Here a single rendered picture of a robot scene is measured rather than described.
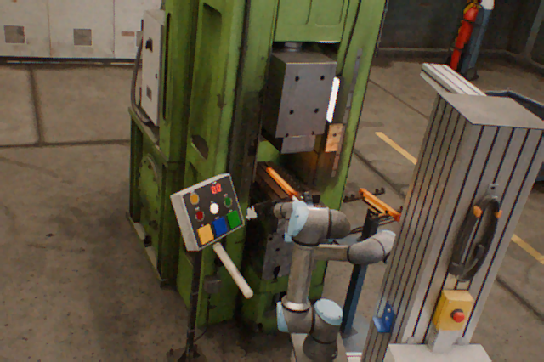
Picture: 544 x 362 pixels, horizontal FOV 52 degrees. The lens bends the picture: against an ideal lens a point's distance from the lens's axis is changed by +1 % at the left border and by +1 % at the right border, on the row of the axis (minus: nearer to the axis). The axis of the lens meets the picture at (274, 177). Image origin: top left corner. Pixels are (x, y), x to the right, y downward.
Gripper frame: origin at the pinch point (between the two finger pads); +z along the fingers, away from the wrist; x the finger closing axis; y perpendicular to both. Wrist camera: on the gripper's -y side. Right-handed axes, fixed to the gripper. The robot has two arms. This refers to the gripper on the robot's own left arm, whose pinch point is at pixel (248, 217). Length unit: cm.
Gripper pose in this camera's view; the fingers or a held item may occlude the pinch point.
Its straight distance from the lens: 274.7
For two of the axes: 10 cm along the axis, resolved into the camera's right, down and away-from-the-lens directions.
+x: -6.1, 3.0, -7.4
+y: -2.7, -9.5, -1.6
